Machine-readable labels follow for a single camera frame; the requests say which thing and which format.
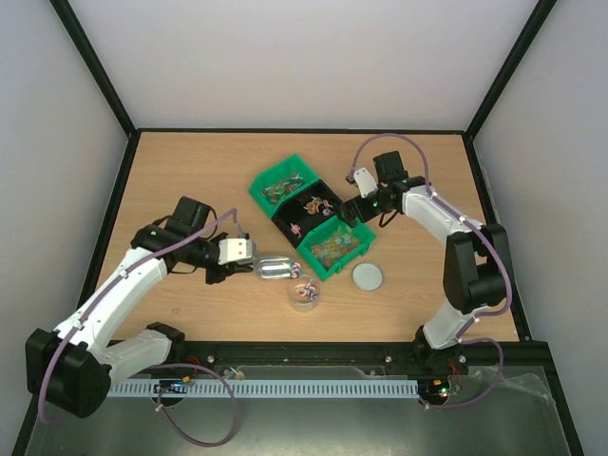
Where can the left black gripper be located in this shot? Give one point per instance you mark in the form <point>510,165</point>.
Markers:
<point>231,268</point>

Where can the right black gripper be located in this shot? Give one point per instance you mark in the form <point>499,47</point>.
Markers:
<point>354,209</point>

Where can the metal scoop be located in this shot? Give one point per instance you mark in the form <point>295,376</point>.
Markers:
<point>277,267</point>

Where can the black bin of lollipops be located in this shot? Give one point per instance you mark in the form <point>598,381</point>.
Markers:
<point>305,211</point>

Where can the green bin of gummy candies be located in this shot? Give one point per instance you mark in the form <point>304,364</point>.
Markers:
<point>328,248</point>

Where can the green bin of mixed candies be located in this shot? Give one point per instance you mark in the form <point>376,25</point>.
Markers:
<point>274,185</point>

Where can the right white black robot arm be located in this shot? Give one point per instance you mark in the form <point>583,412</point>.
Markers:
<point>477,263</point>

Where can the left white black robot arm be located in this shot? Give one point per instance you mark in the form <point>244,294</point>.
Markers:
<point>74,366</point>

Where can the clear plastic jar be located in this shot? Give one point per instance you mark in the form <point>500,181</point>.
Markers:
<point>304,293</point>

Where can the white jar lid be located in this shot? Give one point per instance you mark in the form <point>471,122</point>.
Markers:
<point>367,276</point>

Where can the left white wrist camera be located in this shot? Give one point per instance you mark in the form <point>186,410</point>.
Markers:
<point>238,250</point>

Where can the slotted grey cable duct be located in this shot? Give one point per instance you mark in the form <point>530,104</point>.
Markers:
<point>268,389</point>

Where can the black aluminium frame rail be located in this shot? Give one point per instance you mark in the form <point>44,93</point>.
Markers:
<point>387,358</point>

